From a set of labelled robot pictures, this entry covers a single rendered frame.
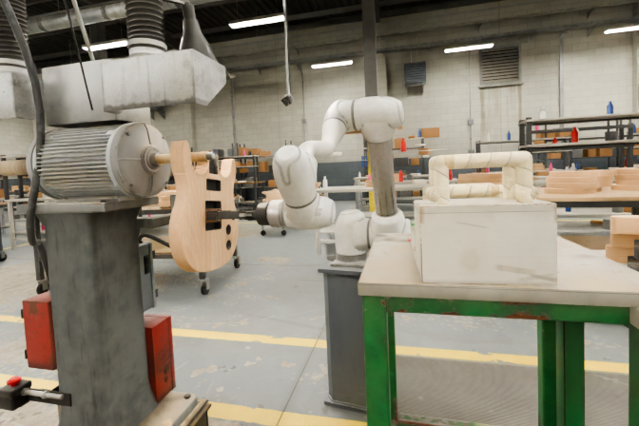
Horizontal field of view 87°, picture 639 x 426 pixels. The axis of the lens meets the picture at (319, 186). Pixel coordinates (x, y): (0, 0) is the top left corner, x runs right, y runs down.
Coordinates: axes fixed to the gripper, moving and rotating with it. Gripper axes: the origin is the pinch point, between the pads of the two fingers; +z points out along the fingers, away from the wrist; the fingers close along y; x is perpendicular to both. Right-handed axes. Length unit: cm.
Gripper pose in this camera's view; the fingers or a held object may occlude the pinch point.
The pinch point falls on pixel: (214, 215)
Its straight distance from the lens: 120.1
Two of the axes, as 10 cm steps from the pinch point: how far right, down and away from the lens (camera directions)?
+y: 2.4, 0.5, 9.7
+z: -9.7, 0.4, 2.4
